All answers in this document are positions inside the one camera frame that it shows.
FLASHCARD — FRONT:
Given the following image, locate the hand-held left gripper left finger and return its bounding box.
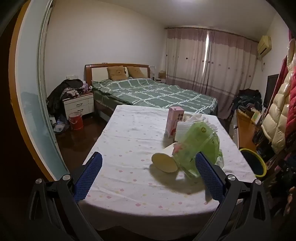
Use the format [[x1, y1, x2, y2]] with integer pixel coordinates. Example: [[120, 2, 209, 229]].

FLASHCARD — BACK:
[[25, 152, 103, 241]]

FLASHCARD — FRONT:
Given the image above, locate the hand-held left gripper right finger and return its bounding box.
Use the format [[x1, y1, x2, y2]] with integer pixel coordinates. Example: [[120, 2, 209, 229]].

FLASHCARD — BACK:
[[195, 152, 272, 241]]

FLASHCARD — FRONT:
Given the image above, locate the clear jar green lid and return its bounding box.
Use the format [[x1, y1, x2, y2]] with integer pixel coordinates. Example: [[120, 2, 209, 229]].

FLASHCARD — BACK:
[[172, 122, 224, 179]]

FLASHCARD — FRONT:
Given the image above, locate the black bin yellow rim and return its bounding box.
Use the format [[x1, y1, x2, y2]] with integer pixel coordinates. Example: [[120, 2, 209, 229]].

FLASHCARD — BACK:
[[239, 148, 267, 178]]

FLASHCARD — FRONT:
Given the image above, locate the white paper can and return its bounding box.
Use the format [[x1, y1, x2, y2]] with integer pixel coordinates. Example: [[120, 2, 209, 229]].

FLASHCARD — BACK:
[[151, 142, 179, 173]]

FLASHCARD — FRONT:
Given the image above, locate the pink milk carton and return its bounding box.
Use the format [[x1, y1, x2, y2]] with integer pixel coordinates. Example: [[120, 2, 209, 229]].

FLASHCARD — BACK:
[[165, 107, 184, 139]]

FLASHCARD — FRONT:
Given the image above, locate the white dotted tablecloth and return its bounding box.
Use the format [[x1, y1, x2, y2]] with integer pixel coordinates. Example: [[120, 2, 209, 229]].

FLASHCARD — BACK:
[[80, 105, 256, 232]]

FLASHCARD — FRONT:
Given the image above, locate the red bucket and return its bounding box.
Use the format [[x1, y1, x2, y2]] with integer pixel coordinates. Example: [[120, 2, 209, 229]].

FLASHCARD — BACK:
[[68, 111, 84, 131]]

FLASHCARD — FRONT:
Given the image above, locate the plastic bag on floor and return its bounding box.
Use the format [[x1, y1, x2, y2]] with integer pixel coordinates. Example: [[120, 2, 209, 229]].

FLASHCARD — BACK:
[[52, 118, 68, 132]]

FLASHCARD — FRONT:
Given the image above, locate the low wooden cabinet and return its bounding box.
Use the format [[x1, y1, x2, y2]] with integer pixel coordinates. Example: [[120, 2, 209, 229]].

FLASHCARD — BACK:
[[235, 109, 262, 153]]

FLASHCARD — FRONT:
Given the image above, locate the white nightstand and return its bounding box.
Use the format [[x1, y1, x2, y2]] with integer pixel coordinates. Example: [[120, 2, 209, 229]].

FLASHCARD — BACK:
[[62, 91, 94, 120]]

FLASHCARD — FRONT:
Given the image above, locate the pile of dark clothes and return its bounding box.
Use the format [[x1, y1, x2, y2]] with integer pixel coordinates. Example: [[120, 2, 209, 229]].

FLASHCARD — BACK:
[[47, 79, 93, 116]]

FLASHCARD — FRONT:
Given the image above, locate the clothes heap on cabinet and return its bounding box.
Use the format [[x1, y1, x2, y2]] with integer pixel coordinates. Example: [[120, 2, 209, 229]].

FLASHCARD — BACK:
[[232, 89, 263, 114]]

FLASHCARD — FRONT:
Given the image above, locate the cream puffer jacket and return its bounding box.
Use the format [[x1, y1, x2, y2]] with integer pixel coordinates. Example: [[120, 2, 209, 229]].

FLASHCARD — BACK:
[[261, 70, 296, 153]]

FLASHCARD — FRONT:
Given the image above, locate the green plaid duvet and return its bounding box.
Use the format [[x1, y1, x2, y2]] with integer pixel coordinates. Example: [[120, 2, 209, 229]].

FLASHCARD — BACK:
[[91, 78, 218, 114]]

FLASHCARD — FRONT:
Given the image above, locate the black television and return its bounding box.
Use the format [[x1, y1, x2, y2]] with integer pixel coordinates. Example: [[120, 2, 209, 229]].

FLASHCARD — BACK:
[[264, 74, 279, 109]]

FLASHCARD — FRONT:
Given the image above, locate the brown bear face pillow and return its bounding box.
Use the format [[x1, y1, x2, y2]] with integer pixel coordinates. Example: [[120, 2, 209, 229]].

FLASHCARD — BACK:
[[107, 66, 127, 81]]

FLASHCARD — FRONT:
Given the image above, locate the red puffer jacket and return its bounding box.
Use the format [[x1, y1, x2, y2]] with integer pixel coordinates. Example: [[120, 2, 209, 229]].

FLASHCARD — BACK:
[[284, 76, 296, 139]]

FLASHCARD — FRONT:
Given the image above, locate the wooden bed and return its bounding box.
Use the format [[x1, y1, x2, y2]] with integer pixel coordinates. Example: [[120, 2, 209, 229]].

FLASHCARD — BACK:
[[84, 63, 219, 122]]

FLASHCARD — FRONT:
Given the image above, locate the pink and white curtain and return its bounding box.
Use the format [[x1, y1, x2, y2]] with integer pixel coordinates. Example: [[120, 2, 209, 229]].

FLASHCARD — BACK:
[[165, 27, 258, 118]]

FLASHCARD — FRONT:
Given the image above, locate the frosted glass sliding door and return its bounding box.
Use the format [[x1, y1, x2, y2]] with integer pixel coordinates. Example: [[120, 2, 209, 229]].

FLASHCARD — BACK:
[[9, 0, 63, 181]]

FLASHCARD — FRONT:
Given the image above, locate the plain brown pillow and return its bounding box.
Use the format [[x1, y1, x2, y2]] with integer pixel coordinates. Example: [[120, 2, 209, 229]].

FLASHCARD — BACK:
[[127, 66, 147, 78]]

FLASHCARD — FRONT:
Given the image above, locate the cream air conditioner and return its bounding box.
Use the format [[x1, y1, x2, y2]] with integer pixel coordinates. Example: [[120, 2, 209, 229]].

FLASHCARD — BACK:
[[257, 35, 272, 56]]

